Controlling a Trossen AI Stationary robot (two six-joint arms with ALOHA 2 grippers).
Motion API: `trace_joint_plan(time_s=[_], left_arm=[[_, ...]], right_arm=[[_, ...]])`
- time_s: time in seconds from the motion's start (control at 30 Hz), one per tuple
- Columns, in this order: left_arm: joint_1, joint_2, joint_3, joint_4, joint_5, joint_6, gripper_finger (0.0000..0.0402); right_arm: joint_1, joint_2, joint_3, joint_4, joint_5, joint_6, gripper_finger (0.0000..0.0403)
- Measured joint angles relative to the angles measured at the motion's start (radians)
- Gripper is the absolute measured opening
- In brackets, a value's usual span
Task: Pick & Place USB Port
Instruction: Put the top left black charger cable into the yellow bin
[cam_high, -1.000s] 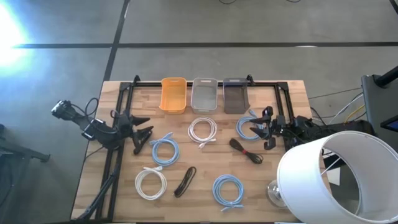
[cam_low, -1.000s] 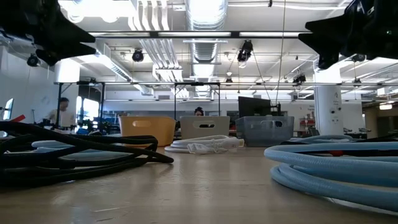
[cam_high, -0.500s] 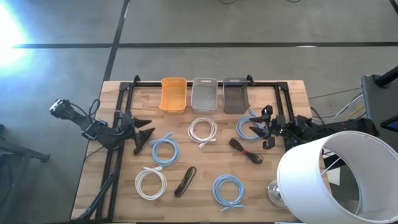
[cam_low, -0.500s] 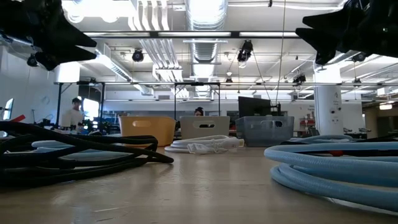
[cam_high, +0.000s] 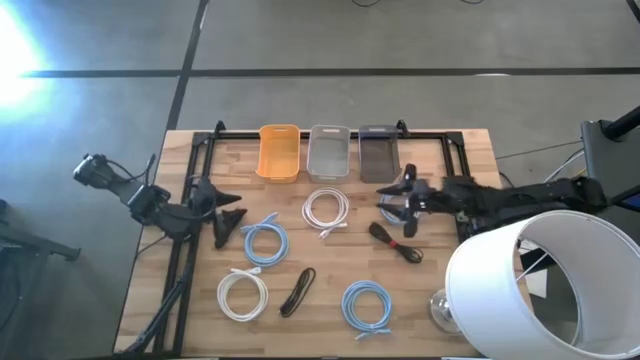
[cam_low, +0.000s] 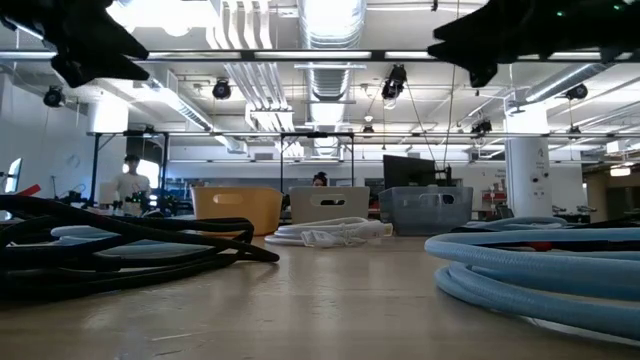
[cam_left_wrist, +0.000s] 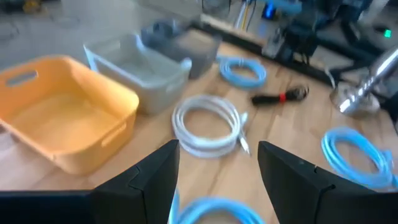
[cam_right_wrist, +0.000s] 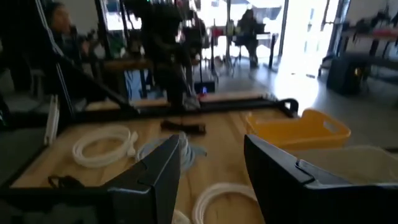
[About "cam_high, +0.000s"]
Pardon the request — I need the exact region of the blue cable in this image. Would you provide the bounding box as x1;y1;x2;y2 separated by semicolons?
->
340;279;394;342
378;192;416;227
239;211;291;268

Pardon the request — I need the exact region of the white plastic bin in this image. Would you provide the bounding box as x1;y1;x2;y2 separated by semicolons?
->
306;124;351;185

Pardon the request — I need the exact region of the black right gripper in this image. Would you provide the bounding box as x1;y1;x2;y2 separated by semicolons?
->
375;163;452;240

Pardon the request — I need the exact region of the black cable with red tie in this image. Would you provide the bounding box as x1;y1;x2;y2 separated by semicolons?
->
368;221;425;265

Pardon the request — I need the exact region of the black equipment stand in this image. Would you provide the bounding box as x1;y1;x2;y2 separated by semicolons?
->
579;104;640;246

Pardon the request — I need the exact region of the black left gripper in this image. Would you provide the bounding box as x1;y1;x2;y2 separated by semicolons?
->
187;174;249;250

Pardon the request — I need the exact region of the black aluminium table frame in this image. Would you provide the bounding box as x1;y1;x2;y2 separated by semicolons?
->
122;119;472;356

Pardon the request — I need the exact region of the tablet screen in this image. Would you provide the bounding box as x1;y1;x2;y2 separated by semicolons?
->
609;183;640;214

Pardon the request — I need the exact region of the grey translucent plastic bin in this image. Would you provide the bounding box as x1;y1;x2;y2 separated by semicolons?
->
357;124;402;185

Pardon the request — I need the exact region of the black floor tripod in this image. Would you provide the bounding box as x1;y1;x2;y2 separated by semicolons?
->
0;197;82;360

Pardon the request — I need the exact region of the orange plastic bin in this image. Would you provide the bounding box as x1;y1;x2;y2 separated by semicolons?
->
255;123;302;185

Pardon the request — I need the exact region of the clear glass lamp base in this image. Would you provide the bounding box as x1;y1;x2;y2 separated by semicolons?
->
429;288;464;335

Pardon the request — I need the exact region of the white cable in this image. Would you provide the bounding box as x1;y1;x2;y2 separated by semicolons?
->
301;186;351;240
216;266;270;323

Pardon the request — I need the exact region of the white lamp shade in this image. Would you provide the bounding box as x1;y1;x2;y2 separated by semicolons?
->
444;209;640;360

